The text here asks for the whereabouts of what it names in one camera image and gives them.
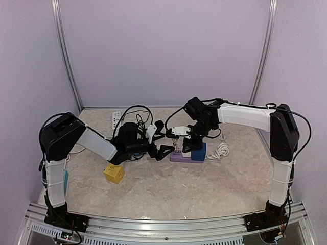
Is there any white power strip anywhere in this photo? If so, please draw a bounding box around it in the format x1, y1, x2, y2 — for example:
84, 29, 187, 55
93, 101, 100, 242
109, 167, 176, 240
112, 111, 122, 130

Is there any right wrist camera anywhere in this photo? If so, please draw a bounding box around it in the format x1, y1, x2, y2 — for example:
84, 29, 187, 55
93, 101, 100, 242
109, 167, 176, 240
166, 126, 191, 139

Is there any dark blue cube socket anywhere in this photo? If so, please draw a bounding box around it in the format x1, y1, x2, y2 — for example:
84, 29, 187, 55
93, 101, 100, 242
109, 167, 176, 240
191, 142, 206, 163

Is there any purple strip white cord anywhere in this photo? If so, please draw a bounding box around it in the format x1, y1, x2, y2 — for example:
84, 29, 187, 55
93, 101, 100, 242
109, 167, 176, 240
204, 134, 230, 161

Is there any black USB cable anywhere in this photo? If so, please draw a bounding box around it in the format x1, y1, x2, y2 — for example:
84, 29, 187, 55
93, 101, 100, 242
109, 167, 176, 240
122, 109, 154, 133

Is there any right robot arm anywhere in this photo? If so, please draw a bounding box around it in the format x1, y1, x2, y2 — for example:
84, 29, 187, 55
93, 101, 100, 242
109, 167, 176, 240
165, 97, 305, 234

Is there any white USB charger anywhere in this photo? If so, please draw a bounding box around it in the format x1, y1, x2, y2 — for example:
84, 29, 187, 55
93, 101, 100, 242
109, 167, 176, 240
181, 151, 192, 158

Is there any purple power strip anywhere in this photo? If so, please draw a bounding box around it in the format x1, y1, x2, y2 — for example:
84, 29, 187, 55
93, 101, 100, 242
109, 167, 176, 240
170, 152, 204, 164

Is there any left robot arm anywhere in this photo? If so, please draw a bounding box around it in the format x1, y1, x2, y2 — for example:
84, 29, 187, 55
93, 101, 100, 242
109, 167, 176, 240
38, 112, 174, 231

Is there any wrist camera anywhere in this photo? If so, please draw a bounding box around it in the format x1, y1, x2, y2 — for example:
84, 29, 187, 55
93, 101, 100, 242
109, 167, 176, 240
146, 120, 164, 144
166, 126, 191, 139

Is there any yellow cube socket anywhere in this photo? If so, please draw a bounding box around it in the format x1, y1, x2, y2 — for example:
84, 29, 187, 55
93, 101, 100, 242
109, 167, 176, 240
104, 163, 124, 184

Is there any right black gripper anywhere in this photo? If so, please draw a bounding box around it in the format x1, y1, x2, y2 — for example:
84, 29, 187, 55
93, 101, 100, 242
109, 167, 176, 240
183, 119, 215, 152

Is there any teal power strip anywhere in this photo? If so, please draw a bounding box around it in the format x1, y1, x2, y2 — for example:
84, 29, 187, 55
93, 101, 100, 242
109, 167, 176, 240
63, 169, 69, 196

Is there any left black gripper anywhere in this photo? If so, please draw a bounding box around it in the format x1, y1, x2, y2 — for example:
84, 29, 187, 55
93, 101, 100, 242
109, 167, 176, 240
127, 138, 175, 161

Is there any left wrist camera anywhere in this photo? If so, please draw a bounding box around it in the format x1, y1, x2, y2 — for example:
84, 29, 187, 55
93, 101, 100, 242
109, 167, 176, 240
146, 120, 164, 144

